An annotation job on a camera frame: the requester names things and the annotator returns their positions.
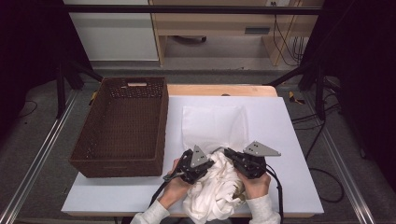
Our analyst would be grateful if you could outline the black hanging cable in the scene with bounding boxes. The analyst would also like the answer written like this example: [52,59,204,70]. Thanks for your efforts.
[271,1,300,67]

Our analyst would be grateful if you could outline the black curved chair base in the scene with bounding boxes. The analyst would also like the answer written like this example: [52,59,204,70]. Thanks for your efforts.
[172,35,207,44]

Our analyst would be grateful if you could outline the grey rectangular panel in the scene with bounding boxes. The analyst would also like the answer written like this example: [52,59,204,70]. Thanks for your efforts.
[244,26,271,35]

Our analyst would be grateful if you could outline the looped black floor cable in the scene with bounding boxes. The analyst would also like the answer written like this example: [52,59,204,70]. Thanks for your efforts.
[307,167,346,204]

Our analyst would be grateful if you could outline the person's left hand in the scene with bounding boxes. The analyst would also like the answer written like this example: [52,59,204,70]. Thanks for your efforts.
[158,159,196,210]

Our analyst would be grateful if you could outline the aluminium floor rail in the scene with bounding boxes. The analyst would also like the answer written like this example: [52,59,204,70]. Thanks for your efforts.
[0,89,79,224]
[303,92,376,224]

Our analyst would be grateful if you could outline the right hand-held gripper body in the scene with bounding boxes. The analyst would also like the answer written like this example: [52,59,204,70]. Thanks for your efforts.
[233,140,282,180]

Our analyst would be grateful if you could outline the person's right hand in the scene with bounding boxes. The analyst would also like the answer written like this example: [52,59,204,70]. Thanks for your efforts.
[236,169,272,201]

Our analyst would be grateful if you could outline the white table board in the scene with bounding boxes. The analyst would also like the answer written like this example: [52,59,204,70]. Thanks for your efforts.
[61,95,325,217]

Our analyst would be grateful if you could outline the light wooden desk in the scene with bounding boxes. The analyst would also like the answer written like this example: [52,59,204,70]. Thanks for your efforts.
[148,0,325,67]

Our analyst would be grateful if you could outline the black floor cables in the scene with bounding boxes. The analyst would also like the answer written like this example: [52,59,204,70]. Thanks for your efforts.
[290,102,343,154]

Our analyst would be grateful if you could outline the right hand-held gripper black cable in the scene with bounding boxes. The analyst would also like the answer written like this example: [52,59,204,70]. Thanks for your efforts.
[264,163,285,224]

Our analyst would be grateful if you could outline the black horizontal frame bar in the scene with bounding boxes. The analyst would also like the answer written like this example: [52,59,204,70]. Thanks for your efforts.
[61,4,323,16]

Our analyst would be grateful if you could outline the white mesh laundry bag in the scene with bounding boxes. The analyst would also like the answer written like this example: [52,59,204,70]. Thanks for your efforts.
[181,105,250,154]

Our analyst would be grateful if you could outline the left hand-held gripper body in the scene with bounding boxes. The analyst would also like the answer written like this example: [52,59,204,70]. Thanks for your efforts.
[176,144,209,185]

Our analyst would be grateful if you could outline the left hand-held gripper black cable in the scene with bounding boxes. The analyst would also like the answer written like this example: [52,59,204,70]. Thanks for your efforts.
[148,172,185,208]

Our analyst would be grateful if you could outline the thin black floor cable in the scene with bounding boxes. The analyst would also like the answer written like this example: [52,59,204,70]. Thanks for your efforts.
[16,99,38,119]

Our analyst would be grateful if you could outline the hand-held gripper black cable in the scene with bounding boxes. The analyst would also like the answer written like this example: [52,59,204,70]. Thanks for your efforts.
[148,172,185,208]
[264,163,285,224]

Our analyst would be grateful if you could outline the black metal stand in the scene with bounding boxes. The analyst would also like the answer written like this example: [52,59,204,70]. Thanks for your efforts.
[55,58,105,119]
[266,58,329,121]

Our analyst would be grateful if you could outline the bundle of black cables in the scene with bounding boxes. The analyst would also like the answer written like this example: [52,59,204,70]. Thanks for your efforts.
[291,35,308,63]

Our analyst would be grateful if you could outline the black curtain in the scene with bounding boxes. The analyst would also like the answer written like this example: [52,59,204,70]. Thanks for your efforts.
[0,0,92,133]
[301,0,396,189]

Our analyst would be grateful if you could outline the white garment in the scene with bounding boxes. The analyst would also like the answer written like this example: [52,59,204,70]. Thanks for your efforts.
[182,147,250,224]

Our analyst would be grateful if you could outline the white cabinet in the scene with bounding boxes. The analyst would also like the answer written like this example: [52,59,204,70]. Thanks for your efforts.
[63,0,160,62]

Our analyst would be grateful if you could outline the yellow and black tool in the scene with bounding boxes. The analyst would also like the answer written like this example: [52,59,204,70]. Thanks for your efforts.
[288,91,306,106]

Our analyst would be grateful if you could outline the brown wicker basket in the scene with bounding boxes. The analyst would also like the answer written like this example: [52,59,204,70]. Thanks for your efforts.
[68,77,170,179]

